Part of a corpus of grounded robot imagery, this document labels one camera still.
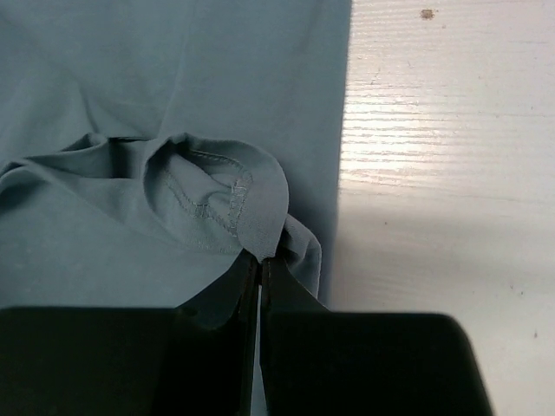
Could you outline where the teal blue t-shirt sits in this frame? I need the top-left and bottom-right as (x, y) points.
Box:
(1, 1), (351, 307)

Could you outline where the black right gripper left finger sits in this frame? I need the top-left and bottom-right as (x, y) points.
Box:
(1, 252), (258, 415)

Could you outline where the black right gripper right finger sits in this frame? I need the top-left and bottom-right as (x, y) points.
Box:
(260, 259), (493, 415)

